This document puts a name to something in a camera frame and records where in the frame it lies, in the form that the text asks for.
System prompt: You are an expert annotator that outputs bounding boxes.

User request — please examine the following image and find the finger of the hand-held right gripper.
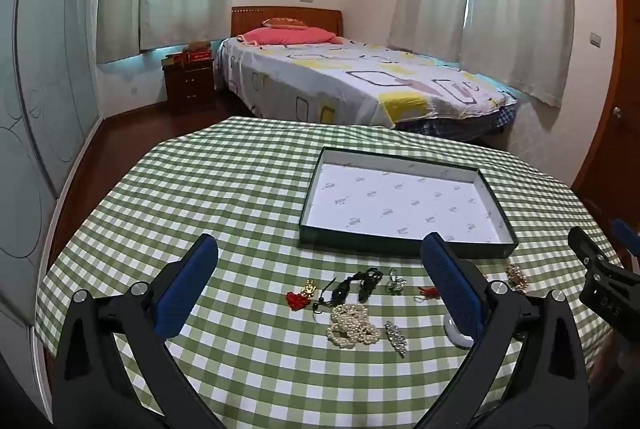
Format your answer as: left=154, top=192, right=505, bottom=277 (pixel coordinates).
left=612, top=218, right=640, bottom=256
left=568, top=226, right=626, bottom=282

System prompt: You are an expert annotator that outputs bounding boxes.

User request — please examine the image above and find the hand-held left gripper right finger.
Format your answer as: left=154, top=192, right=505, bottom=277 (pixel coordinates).
left=417, top=231, right=593, bottom=429

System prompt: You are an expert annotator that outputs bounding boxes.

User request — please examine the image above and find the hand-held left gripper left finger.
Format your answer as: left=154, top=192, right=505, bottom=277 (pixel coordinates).
left=50, top=233, right=228, bottom=429

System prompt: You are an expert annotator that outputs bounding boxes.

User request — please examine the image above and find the gold bracelet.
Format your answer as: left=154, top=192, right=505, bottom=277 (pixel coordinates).
left=505, top=263, right=530, bottom=294

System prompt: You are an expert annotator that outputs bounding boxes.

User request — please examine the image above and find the silver crystal brooch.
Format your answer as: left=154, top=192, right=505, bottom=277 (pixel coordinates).
left=384, top=320, right=409, bottom=359

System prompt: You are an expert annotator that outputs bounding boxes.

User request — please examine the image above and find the shallow green cardboard box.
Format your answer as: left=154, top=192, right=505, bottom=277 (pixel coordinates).
left=298, top=147, right=519, bottom=260

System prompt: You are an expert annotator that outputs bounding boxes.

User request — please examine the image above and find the cream pearl necklace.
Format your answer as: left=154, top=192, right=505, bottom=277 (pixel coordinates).
left=326, top=303, right=382, bottom=350

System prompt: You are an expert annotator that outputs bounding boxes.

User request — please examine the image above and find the gold charm with red tassel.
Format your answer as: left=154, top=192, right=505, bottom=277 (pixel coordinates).
left=286, top=280, right=317, bottom=311

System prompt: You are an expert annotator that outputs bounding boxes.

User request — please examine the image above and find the white bangle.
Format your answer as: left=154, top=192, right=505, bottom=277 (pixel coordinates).
left=444, top=316, right=475, bottom=350

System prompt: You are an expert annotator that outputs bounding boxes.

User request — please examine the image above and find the green checked tablecloth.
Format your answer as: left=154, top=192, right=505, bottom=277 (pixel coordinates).
left=37, top=115, right=632, bottom=429

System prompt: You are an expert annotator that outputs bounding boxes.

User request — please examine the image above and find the wooden door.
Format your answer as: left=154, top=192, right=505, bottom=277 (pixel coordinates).
left=571, top=0, right=640, bottom=221

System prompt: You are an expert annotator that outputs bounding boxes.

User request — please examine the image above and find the blue plaid bed sheet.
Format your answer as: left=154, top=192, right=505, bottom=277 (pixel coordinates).
left=394, top=104, right=517, bottom=140

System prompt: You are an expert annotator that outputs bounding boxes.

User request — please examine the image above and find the dark wooden nightstand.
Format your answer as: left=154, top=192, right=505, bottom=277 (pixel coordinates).
left=162, top=58, right=216, bottom=114

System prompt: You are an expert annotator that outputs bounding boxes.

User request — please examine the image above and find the bed with patterned sheet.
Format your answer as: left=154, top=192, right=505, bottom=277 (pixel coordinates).
left=216, top=35, right=519, bottom=130

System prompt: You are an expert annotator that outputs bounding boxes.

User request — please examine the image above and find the glass sliding wardrobe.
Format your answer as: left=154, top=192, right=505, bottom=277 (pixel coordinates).
left=0, top=0, right=104, bottom=326

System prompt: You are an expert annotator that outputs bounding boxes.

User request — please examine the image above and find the pink pillow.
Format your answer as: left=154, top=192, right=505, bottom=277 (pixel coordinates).
left=238, top=27, right=337, bottom=46

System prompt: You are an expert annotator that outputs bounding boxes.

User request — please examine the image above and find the red patterned pillow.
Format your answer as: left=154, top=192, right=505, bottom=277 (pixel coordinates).
left=261, top=17, right=309, bottom=30

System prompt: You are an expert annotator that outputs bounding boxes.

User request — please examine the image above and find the wooden bed headboard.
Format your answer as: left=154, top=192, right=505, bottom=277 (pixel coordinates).
left=231, top=6, right=344, bottom=40

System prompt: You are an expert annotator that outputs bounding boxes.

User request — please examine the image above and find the black cord necklace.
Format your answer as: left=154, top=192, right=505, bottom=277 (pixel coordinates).
left=312, top=267, right=385, bottom=315

